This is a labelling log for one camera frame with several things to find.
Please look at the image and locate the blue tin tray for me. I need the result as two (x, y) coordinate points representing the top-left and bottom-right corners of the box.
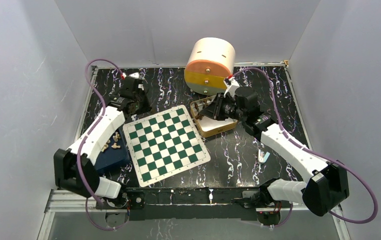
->
(94, 129), (131, 175)

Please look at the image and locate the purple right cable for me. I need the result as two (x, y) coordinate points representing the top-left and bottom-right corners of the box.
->
(230, 67), (379, 225)

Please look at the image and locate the purple cable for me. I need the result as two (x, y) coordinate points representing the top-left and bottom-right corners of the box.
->
(230, 67), (379, 225)
(76, 58), (130, 232)

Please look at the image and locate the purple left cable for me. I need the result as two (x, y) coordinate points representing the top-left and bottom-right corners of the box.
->
(76, 58), (130, 232)

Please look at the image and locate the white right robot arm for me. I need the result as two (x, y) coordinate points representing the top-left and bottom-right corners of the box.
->
(198, 86), (350, 217)

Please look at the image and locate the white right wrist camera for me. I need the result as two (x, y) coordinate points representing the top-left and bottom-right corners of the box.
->
(223, 76), (240, 98)

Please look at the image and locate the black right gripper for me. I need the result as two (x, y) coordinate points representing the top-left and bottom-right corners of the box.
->
(200, 92), (246, 122)

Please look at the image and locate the small white blue tag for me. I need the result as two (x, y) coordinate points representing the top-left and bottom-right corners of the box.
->
(257, 149), (270, 164)

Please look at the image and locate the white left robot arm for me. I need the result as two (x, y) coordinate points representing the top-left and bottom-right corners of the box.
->
(53, 72), (152, 208)

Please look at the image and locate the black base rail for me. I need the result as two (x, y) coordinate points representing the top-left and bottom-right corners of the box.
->
(104, 187), (294, 223)

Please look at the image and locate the green white chess board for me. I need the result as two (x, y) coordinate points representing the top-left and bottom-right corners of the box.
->
(122, 105), (211, 187)

